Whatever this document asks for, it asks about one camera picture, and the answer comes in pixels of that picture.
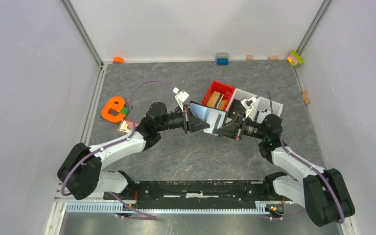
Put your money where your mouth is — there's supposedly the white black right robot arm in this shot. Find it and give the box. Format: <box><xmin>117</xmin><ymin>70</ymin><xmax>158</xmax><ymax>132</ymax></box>
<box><xmin>215</xmin><ymin>114</ymin><xmax>355</xmax><ymax>227</ymax></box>

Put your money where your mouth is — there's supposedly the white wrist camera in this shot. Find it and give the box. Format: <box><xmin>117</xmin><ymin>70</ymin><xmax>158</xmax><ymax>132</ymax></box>
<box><xmin>240</xmin><ymin>96</ymin><xmax>258</xmax><ymax>119</ymax></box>
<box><xmin>172</xmin><ymin>87</ymin><xmax>189</xmax><ymax>112</ymax></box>

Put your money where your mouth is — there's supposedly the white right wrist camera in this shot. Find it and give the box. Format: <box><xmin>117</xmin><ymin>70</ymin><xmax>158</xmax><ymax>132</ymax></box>
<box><xmin>240</xmin><ymin>96</ymin><xmax>258</xmax><ymax>119</ymax></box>

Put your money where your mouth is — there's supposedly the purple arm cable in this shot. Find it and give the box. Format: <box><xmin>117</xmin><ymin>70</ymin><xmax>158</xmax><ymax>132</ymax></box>
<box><xmin>61</xmin><ymin>80</ymin><xmax>175</xmax><ymax>197</ymax></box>
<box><xmin>256</xmin><ymin>91</ymin><xmax>346</xmax><ymax>224</ymax></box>

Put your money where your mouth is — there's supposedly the orange letter toy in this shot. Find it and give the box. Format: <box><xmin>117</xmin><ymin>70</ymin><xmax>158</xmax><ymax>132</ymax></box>
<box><xmin>101</xmin><ymin>96</ymin><xmax>127</xmax><ymax>123</ymax></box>

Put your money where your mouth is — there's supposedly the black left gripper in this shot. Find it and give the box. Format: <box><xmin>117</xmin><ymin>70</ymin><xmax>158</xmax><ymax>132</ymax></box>
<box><xmin>157</xmin><ymin>105</ymin><xmax>210</xmax><ymax>134</ymax></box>

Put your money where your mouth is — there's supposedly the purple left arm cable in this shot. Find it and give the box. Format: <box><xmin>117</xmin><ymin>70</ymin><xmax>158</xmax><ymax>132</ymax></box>
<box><xmin>61</xmin><ymin>80</ymin><xmax>175</xmax><ymax>197</ymax></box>

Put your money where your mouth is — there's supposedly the green pink lego stack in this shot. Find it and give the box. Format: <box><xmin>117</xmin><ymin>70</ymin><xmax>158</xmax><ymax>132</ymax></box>
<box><xmin>287</xmin><ymin>50</ymin><xmax>304</xmax><ymax>67</ymax></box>

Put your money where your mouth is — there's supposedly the blue grey lego block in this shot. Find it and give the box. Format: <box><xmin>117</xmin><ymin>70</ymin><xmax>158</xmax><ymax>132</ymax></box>
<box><xmin>215</xmin><ymin>52</ymin><xmax>229</xmax><ymax>66</ymax></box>

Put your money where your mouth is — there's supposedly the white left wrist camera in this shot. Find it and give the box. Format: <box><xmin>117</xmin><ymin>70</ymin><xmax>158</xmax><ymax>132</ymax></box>
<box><xmin>172</xmin><ymin>87</ymin><xmax>189</xmax><ymax>112</ymax></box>

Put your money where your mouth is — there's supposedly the orange round toy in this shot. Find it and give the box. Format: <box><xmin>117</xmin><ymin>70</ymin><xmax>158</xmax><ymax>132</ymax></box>
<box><xmin>112</xmin><ymin>56</ymin><xmax>124</xmax><ymax>64</ymax></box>

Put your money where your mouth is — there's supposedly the curved wooden arch block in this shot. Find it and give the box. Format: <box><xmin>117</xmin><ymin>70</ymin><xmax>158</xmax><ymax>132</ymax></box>
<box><xmin>302</xmin><ymin>91</ymin><xmax>311</xmax><ymax>105</ymax></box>

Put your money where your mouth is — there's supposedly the pink wooden block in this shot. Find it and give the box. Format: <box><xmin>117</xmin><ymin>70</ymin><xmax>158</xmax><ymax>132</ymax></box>
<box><xmin>117</xmin><ymin>119</ymin><xmax>138</xmax><ymax>134</ymax></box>

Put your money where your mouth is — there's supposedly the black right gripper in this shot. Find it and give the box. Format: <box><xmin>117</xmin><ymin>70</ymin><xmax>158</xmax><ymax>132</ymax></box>
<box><xmin>215</xmin><ymin>111</ymin><xmax>267</xmax><ymax>141</ymax></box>

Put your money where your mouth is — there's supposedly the red plastic bin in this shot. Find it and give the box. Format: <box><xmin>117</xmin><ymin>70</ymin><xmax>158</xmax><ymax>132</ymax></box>
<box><xmin>202</xmin><ymin>80</ymin><xmax>235</xmax><ymax>111</ymax></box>

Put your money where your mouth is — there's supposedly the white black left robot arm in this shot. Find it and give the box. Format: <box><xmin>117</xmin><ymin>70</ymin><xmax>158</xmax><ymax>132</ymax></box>
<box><xmin>57</xmin><ymin>102</ymin><xmax>210</xmax><ymax>200</ymax></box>

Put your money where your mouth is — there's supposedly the green lego brick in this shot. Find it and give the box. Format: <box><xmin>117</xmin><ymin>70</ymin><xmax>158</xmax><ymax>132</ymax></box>
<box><xmin>120</xmin><ymin>107</ymin><xmax>130</xmax><ymax>116</ymax></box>

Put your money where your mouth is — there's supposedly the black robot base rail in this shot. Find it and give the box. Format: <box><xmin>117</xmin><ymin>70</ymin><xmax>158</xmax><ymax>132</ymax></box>
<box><xmin>118</xmin><ymin>180</ymin><xmax>288</xmax><ymax>209</ymax></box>

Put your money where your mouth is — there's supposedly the stack of gold credit cards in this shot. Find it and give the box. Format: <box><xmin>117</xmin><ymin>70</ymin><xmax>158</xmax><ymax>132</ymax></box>
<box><xmin>206</xmin><ymin>91</ymin><xmax>228</xmax><ymax>110</ymax></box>

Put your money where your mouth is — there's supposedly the white plastic bin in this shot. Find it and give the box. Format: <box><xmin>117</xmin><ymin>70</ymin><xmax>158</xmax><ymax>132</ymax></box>
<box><xmin>227</xmin><ymin>88</ymin><xmax>260</xmax><ymax>122</ymax></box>
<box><xmin>254</xmin><ymin>97</ymin><xmax>283</xmax><ymax>123</ymax></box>

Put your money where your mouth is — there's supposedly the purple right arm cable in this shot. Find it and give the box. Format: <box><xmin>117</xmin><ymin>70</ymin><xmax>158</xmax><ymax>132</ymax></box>
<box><xmin>256</xmin><ymin>91</ymin><xmax>346</xmax><ymax>224</ymax></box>

